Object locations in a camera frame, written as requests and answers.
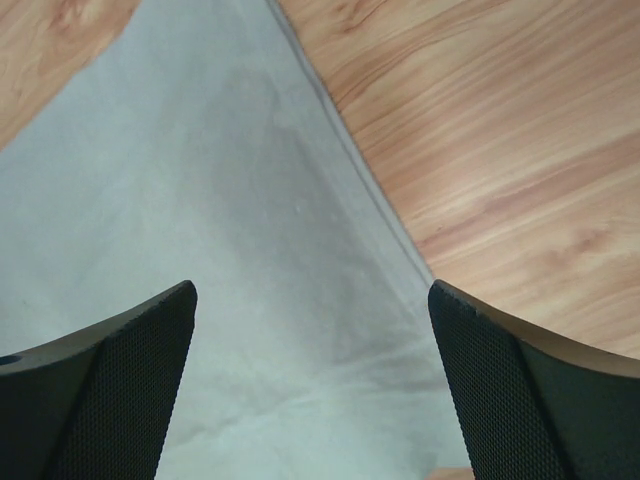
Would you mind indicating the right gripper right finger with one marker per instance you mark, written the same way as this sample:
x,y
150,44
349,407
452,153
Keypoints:
x,y
531,403

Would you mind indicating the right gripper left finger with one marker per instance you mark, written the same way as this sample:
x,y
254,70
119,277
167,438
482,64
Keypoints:
x,y
97,403

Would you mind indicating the beige t shirt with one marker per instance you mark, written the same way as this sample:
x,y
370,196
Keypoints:
x,y
201,145

